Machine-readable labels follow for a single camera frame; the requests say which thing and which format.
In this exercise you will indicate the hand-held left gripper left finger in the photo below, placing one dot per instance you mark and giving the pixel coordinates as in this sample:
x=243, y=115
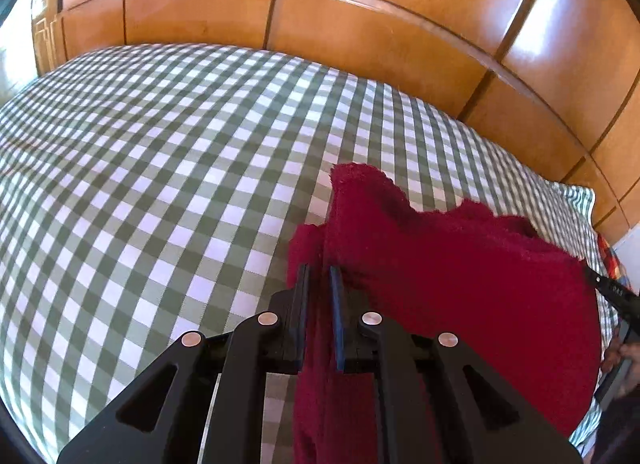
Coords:
x=301, y=304

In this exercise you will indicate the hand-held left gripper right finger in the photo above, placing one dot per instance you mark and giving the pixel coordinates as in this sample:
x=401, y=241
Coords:
x=337, y=309

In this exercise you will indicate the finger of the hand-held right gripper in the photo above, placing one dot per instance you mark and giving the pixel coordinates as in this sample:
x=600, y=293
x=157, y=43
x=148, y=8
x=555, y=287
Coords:
x=612, y=291

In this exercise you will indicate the dark red knitted garment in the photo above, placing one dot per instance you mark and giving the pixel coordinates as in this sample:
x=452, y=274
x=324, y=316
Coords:
x=450, y=294

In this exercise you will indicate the person's right hand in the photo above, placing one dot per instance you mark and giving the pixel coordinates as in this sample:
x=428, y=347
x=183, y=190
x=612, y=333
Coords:
x=612, y=355

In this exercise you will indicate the red multicolour plaid cloth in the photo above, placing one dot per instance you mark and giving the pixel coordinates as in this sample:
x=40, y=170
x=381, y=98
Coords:
x=612, y=264

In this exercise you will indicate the green white checkered bedsheet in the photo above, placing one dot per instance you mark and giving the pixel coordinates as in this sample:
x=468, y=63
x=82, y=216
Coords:
x=150, y=168

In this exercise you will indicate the wooden door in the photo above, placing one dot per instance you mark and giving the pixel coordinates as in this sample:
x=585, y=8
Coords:
x=47, y=33

